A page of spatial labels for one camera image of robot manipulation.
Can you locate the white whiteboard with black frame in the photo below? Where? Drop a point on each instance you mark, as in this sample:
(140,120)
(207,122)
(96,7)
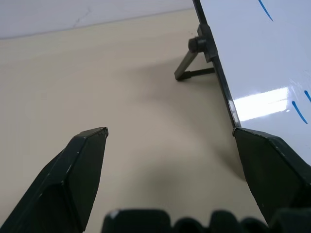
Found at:
(243,48)

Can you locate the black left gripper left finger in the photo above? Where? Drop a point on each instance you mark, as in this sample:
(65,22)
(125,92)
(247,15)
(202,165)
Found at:
(60,174)

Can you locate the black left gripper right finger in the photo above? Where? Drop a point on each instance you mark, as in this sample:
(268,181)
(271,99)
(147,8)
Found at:
(272,170)

